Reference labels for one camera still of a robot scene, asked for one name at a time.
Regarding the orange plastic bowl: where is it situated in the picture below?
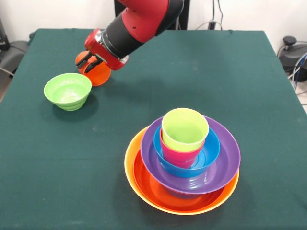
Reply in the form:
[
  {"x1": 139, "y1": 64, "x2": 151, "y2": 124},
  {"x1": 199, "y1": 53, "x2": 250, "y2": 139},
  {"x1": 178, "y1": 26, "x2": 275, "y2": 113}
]
[{"x1": 124, "y1": 126, "x2": 240, "y2": 215}]

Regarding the blue plastic bowl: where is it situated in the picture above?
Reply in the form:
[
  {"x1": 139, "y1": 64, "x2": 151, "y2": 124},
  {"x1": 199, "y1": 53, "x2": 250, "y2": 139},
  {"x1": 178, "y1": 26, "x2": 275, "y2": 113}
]
[{"x1": 153, "y1": 126, "x2": 221, "y2": 178}]

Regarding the white cable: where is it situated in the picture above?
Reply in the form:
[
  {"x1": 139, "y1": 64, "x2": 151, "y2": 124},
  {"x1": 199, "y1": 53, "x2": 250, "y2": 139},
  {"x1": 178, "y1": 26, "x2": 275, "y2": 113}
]
[{"x1": 195, "y1": 20, "x2": 224, "y2": 31}]

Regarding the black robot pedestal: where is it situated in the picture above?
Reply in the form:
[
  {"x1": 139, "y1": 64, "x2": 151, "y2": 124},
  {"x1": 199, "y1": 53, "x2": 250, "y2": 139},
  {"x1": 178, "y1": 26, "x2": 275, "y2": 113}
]
[{"x1": 114, "y1": 0, "x2": 191, "y2": 31}]

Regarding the black wall cable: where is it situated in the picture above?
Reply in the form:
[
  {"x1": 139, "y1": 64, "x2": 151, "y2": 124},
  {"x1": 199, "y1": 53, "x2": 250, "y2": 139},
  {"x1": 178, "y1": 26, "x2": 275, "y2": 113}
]
[{"x1": 211, "y1": 0, "x2": 224, "y2": 29}]

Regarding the dark green tablecloth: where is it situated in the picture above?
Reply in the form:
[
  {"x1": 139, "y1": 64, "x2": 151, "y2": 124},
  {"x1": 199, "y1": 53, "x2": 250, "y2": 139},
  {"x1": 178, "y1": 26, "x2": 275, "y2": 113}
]
[{"x1": 0, "y1": 28, "x2": 307, "y2": 230}]

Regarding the tangle of cables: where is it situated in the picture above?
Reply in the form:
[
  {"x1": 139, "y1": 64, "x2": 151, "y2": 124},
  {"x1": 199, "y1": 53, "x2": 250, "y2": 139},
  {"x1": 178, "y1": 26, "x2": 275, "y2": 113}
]
[{"x1": 289, "y1": 51, "x2": 307, "y2": 93}]

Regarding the green plastic bowl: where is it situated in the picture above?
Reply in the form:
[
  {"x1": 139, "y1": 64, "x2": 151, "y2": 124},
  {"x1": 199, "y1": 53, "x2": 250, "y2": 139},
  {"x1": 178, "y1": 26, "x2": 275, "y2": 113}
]
[{"x1": 44, "y1": 73, "x2": 93, "y2": 111}]

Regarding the crimson pink plastic cup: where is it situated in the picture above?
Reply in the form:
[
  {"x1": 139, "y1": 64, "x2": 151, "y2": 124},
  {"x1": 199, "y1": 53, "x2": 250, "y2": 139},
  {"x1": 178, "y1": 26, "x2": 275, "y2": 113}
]
[{"x1": 159, "y1": 135, "x2": 206, "y2": 169}]

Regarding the purple plastic bowl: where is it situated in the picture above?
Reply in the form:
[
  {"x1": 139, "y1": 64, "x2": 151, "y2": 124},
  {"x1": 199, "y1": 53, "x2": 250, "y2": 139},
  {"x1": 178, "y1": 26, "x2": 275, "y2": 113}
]
[{"x1": 140, "y1": 115, "x2": 241, "y2": 199}]

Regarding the orange-red plastic cup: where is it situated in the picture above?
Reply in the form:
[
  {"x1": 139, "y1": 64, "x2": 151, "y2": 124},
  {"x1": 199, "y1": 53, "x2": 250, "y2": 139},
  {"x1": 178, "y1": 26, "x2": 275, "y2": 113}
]
[{"x1": 75, "y1": 50, "x2": 112, "y2": 87}]

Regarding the red-orange plastic bowl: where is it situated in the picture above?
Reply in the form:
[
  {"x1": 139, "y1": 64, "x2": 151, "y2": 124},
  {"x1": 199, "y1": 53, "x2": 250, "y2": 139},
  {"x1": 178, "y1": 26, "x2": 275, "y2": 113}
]
[{"x1": 133, "y1": 148, "x2": 237, "y2": 212}]

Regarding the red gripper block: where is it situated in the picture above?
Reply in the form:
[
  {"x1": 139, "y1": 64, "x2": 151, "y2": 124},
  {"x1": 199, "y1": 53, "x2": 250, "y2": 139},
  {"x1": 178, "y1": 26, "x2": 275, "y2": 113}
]
[{"x1": 76, "y1": 28, "x2": 130, "y2": 74}]

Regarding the green plastic cup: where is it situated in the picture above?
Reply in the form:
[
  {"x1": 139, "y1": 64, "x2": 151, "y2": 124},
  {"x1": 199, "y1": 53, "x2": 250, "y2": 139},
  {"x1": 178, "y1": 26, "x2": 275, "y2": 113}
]
[{"x1": 161, "y1": 108, "x2": 210, "y2": 152}]

